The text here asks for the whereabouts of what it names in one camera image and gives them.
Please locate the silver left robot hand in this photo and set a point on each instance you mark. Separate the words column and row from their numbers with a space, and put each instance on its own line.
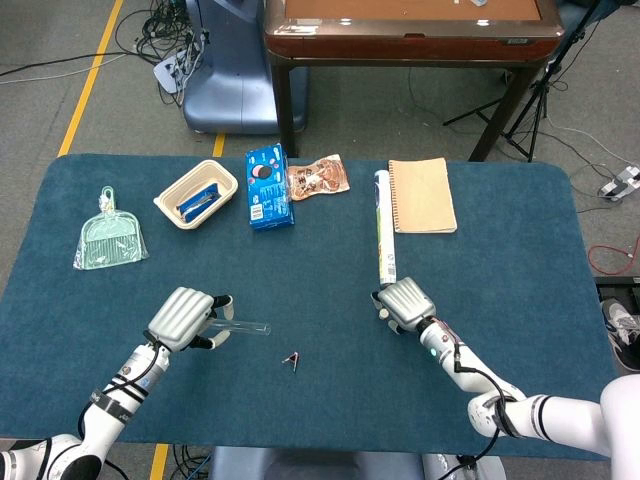
column 180, row 317

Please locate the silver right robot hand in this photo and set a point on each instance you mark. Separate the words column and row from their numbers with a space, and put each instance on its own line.
column 407, row 302

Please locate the clear glass test tube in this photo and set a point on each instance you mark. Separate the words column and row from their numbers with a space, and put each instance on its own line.
column 250, row 328

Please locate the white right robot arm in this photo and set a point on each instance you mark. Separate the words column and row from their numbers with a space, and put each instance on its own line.
column 550, row 410

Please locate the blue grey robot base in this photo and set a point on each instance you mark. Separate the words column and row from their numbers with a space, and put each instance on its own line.
column 225, row 90

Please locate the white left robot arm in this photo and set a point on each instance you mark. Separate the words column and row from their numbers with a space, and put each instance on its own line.
column 115, row 395

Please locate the rolled printed paper tube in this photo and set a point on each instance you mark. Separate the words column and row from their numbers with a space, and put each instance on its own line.
column 385, row 230

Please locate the white power strip black plug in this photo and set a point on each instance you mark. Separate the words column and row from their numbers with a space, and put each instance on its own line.
column 620, row 185

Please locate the blue felt table cover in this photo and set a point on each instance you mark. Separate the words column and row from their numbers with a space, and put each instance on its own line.
column 325, row 260

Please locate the green dustpan brush set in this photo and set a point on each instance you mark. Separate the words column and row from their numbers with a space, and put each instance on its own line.
column 110, row 240

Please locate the yellow spiral notebook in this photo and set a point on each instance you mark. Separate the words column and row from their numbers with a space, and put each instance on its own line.
column 425, row 197

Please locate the blue snack packet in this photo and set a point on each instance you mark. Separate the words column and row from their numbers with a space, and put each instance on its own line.
column 197, row 202

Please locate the red binder clip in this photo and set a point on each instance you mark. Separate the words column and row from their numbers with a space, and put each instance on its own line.
column 294, row 359

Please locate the blue cookie box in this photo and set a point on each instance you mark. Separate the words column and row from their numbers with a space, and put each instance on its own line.
column 270, row 200

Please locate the beige plastic container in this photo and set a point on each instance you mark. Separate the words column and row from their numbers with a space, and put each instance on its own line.
column 210, row 172

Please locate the orange snack bag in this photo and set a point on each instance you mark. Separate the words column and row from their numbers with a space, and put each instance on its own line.
column 320, row 180

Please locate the grey robot torso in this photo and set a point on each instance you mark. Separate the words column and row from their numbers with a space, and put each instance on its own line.
column 300, row 465

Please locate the black floor plate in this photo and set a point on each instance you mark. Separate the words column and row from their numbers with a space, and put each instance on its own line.
column 620, row 287

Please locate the grey sneaker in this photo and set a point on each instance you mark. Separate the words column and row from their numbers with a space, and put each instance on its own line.
column 625, row 330

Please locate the black tripod stand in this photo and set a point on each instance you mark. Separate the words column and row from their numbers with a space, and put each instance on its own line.
column 536, row 120

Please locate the brown mahjong table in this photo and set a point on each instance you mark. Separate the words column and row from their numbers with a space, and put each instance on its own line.
column 410, row 47

